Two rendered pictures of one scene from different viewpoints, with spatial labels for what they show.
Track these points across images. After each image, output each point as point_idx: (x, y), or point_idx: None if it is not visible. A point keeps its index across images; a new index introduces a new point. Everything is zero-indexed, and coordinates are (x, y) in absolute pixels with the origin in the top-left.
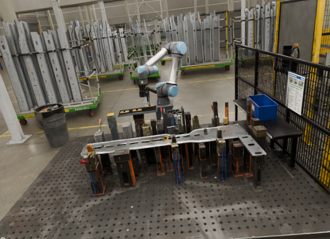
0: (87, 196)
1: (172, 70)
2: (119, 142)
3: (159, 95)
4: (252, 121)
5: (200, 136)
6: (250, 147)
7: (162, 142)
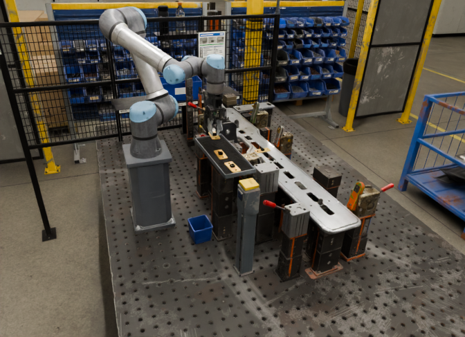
0: (370, 262)
1: (155, 68)
2: (295, 189)
3: (156, 132)
4: None
5: (245, 129)
6: (261, 106)
7: (274, 151)
